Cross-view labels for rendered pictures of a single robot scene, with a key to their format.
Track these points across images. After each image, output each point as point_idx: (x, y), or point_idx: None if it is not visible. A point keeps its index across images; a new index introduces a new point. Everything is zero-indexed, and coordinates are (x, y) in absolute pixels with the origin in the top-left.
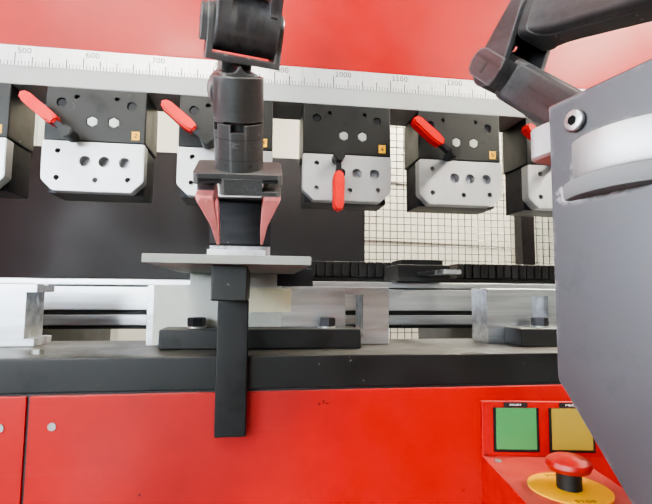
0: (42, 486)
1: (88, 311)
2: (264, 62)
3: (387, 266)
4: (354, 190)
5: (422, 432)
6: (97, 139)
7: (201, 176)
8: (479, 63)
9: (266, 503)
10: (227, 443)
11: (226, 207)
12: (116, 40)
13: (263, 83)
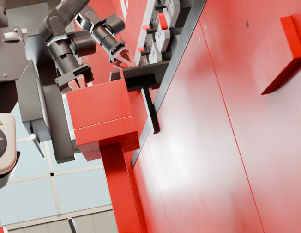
0: (153, 162)
1: None
2: (92, 26)
3: None
4: (170, 13)
5: (171, 109)
6: (151, 48)
7: (109, 61)
8: None
9: (167, 152)
10: (159, 135)
11: (171, 46)
12: (142, 12)
13: (97, 29)
